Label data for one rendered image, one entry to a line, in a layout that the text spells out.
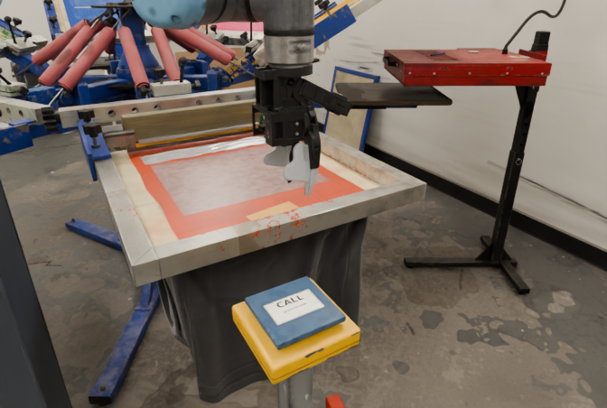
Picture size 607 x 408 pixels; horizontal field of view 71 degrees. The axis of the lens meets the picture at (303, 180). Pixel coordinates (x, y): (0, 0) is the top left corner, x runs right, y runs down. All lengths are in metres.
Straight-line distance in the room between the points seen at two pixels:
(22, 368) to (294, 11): 0.88
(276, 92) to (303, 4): 0.13
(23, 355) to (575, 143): 2.52
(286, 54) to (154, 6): 0.19
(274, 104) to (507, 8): 2.34
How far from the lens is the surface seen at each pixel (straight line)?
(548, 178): 2.80
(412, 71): 1.76
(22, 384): 1.13
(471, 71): 1.83
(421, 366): 1.88
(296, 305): 0.58
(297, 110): 0.65
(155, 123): 1.21
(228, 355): 1.00
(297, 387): 0.66
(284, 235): 0.74
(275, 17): 0.63
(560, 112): 2.71
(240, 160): 1.11
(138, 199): 0.95
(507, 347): 2.08
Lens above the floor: 1.35
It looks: 24 degrees down
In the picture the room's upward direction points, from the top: straight up
